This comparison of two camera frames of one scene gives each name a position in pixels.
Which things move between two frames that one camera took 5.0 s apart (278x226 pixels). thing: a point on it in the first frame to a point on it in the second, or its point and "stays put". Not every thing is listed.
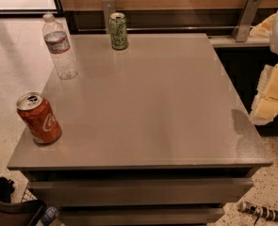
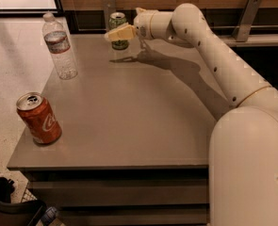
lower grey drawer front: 149,216 stays put
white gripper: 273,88 to 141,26
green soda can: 118,26 stays put
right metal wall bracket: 247,18 stays put
